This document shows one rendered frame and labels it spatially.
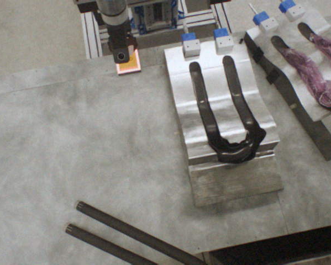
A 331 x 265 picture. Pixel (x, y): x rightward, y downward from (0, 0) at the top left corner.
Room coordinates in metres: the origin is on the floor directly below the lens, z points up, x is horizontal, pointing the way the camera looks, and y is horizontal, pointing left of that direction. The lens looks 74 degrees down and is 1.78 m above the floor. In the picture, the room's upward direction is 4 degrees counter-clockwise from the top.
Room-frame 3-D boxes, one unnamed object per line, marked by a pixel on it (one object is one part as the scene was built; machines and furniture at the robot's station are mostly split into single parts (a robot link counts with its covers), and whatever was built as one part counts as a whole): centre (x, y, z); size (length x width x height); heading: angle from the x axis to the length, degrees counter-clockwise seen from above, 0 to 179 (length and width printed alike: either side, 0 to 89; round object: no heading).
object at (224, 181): (0.30, -0.17, 0.87); 0.50 x 0.26 x 0.14; 7
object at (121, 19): (0.56, 0.12, 1.07); 0.08 x 0.08 x 0.05
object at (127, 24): (0.57, 0.11, 0.98); 0.09 x 0.08 x 0.12; 6
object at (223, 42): (0.57, -0.20, 0.89); 0.13 x 0.05 x 0.05; 7
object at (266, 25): (0.65, -0.36, 0.86); 0.13 x 0.05 x 0.05; 24
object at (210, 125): (0.32, -0.18, 0.92); 0.35 x 0.16 x 0.09; 7
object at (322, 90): (0.42, -0.51, 0.90); 0.26 x 0.18 x 0.08; 24
